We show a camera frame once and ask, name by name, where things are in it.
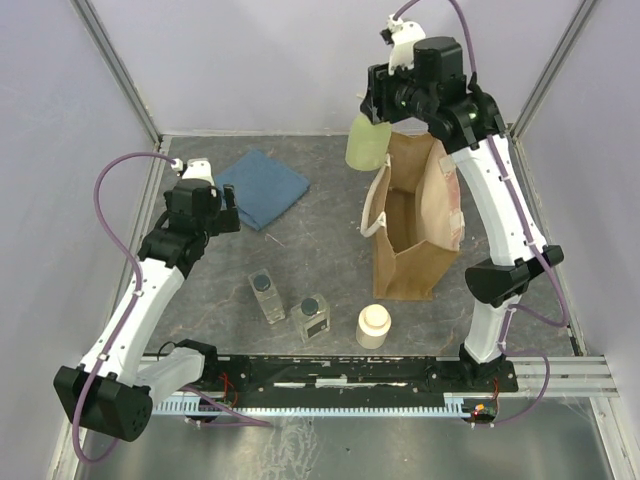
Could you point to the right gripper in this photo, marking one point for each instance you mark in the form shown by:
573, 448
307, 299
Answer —
384, 82

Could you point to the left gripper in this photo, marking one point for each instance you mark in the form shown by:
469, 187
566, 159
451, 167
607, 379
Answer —
226, 219

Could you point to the green pump bottle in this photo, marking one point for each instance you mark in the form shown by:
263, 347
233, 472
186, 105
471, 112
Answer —
367, 144

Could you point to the brown canvas bag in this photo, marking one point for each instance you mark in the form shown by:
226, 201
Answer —
413, 214

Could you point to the tall clear bottle black cap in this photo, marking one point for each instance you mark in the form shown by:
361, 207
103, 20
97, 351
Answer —
267, 296

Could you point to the square clear bottle black cap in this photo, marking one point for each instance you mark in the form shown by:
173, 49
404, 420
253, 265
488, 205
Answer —
311, 317

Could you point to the cream plastic bottle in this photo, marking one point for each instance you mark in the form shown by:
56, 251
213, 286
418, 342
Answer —
374, 323

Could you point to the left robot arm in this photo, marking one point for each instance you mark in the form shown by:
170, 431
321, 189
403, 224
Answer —
109, 392

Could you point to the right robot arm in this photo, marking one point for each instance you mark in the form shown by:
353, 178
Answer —
518, 251

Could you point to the folded blue cloth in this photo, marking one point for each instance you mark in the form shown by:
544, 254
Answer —
265, 188

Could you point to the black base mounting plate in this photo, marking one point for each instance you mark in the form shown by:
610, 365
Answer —
261, 372

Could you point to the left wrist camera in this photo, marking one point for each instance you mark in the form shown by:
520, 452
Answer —
198, 173

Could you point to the left aluminium frame post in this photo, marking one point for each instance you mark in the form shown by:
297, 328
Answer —
90, 18

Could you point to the aluminium frame post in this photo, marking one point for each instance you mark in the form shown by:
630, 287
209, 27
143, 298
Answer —
90, 18
553, 66

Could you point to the right aluminium frame post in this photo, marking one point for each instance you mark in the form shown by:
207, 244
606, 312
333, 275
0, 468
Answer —
553, 66

